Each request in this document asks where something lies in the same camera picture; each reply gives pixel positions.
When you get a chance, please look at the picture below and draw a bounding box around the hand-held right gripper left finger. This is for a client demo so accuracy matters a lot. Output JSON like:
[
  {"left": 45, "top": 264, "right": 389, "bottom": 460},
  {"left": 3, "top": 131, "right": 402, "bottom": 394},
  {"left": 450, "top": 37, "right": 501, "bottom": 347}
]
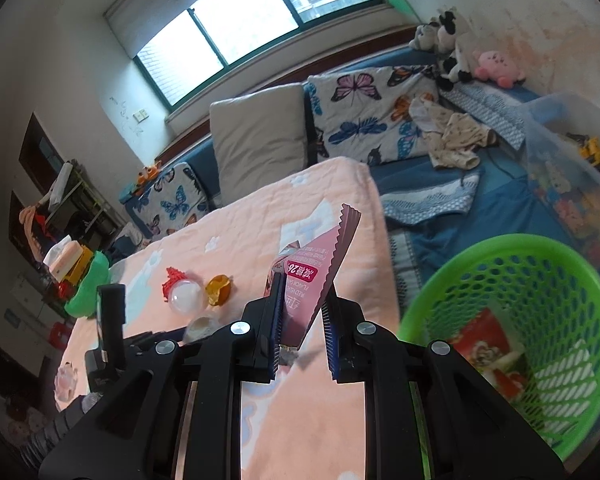
[{"left": 39, "top": 271, "right": 287, "bottom": 480}]

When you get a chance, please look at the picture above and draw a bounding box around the tissue box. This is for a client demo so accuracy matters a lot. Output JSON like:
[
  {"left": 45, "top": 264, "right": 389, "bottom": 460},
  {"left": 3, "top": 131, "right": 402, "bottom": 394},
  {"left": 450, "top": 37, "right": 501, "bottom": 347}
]
[{"left": 42, "top": 237, "right": 83, "bottom": 281}]

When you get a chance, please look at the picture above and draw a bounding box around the clear container with red cap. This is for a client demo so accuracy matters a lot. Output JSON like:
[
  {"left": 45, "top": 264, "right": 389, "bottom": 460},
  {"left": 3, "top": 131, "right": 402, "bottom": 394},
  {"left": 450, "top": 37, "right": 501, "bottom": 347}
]
[{"left": 161, "top": 266, "right": 204, "bottom": 317}]

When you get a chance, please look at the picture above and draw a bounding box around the blue patterned towel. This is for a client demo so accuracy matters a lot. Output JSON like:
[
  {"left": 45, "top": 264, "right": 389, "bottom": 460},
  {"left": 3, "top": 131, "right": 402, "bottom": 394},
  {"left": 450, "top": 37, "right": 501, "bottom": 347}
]
[{"left": 382, "top": 167, "right": 481, "bottom": 226}]

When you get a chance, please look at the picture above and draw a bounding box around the grey plush toy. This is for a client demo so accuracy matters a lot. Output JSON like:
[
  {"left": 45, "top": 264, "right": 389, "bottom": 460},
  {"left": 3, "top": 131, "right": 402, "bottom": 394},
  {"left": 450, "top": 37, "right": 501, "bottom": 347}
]
[{"left": 412, "top": 22, "right": 441, "bottom": 52}]

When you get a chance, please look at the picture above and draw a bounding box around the yellow toy vehicle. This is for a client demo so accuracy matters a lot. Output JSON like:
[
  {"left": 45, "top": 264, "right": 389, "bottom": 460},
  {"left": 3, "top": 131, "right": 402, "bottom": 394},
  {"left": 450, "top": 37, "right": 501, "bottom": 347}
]
[{"left": 565, "top": 132, "right": 600, "bottom": 166}]

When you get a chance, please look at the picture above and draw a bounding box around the blue daybed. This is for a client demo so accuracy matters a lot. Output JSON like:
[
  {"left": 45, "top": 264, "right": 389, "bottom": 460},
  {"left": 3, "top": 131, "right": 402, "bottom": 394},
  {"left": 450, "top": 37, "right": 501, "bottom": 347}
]
[{"left": 122, "top": 42, "right": 600, "bottom": 311}]

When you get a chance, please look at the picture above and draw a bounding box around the red paper cup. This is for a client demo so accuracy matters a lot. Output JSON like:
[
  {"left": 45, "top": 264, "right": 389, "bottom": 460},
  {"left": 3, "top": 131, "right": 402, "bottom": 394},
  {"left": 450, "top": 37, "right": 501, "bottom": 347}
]
[{"left": 450, "top": 308, "right": 528, "bottom": 401}]

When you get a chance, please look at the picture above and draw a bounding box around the black and white cow plush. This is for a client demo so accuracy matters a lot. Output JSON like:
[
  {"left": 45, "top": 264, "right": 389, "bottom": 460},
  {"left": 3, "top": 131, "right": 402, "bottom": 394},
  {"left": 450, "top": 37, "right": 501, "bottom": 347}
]
[{"left": 432, "top": 7, "right": 476, "bottom": 85}]

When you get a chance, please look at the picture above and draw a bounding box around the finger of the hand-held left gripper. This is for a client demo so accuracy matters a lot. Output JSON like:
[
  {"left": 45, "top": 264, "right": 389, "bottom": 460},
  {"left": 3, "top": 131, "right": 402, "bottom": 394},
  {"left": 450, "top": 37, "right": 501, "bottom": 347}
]
[{"left": 96, "top": 284, "right": 127, "bottom": 368}]

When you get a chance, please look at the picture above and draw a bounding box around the pink plush toy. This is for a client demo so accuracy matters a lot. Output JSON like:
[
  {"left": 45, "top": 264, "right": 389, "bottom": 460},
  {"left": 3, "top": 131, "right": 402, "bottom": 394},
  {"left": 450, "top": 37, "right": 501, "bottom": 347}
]
[{"left": 474, "top": 49, "right": 527, "bottom": 90}]

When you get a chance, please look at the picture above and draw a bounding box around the blue striped cloth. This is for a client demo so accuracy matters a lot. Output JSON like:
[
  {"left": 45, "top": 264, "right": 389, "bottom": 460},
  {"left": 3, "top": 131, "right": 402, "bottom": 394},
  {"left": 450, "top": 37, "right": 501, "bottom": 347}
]
[{"left": 440, "top": 82, "right": 536, "bottom": 151}]

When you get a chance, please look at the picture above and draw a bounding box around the cream floral garment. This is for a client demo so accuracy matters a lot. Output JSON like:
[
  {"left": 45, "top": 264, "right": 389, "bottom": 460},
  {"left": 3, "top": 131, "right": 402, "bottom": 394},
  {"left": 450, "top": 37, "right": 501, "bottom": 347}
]
[{"left": 409, "top": 96, "right": 498, "bottom": 170}]

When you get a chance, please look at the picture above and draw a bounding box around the orange toy figure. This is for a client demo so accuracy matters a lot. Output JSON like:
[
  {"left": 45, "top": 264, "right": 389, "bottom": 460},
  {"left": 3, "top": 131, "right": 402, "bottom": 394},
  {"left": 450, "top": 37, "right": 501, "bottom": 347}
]
[{"left": 136, "top": 160, "right": 163, "bottom": 183}]

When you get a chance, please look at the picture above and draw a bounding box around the yellow and red toy truck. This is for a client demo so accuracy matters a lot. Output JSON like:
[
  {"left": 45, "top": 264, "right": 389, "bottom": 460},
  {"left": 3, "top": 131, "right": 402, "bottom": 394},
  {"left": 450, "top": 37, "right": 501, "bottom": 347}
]
[{"left": 55, "top": 245, "right": 95, "bottom": 301}]

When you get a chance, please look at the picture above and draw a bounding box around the dark wooden door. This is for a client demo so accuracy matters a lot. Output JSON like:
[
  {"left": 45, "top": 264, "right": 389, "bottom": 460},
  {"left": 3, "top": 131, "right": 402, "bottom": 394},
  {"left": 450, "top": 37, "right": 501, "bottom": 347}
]
[{"left": 19, "top": 112, "right": 66, "bottom": 186}]

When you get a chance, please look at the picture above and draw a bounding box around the pink snack wrapper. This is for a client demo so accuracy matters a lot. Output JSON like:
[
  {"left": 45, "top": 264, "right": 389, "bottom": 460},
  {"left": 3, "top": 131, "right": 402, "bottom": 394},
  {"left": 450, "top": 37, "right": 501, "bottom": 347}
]
[{"left": 264, "top": 203, "right": 363, "bottom": 356}]

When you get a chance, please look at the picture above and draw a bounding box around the green framed window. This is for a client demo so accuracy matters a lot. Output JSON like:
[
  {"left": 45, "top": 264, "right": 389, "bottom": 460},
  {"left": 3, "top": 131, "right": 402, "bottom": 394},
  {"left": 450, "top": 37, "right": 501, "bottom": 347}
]
[{"left": 104, "top": 0, "right": 396, "bottom": 111}]

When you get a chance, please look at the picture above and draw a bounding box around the clothes rack with clothes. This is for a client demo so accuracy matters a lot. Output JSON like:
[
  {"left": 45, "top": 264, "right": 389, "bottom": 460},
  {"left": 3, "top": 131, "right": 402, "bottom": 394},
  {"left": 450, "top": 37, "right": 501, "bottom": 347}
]
[{"left": 17, "top": 160, "right": 121, "bottom": 261}]

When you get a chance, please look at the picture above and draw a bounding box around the green plastic bowl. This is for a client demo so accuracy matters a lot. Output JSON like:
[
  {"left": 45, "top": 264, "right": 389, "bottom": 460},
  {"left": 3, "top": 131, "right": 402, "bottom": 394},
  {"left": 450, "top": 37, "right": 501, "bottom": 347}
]
[{"left": 64, "top": 251, "right": 111, "bottom": 318}]

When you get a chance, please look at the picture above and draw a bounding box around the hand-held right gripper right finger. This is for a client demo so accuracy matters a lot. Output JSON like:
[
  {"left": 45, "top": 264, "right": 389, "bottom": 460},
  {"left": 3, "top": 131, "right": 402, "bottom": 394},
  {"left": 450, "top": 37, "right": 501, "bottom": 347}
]
[{"left": 322, "top": 285, "right": 566, "bottom": 480}]

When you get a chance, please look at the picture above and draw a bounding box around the grey pillow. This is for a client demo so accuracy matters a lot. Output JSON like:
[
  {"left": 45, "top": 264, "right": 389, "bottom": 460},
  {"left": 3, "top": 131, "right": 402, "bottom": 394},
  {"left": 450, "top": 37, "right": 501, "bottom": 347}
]
[{"left": 209, "top": 83, "right": 313, "bottom": 196}]

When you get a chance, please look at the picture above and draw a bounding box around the clear plastic storage bin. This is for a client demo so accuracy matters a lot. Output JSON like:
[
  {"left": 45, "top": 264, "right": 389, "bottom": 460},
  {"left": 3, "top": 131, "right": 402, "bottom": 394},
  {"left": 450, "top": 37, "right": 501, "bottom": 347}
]
[{"left": 522, "top": 91, "right": 600, "bottom": 271}]

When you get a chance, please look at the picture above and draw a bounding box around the small clear plastic cup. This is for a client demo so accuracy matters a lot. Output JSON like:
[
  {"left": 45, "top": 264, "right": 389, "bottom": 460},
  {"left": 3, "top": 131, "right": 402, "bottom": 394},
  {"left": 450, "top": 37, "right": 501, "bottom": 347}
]
[{"left": 182, "top": 315, "right": 218, "bottom": 346}]

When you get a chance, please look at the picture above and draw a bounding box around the green plastic mesh basket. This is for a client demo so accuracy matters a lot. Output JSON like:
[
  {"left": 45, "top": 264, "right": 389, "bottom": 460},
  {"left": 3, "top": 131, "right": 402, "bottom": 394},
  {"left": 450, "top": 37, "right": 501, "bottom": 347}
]
[{"left": 396, "top": 235, "right": 600, "bottom": 471}]

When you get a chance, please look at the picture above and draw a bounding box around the amber candy wrapper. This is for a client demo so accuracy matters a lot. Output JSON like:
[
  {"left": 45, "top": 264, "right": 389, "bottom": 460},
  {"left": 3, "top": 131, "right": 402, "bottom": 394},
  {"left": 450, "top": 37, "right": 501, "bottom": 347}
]
[{"left": 205, "top": 274, "right": 233, "bottom": 307}]

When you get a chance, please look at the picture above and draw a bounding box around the small butterfly print cushion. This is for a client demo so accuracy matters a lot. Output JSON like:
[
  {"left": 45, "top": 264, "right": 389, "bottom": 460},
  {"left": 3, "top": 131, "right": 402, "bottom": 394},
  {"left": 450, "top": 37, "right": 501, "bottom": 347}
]
[{"left": 130, "top": 162, "right": 211, "bottom": 238}]

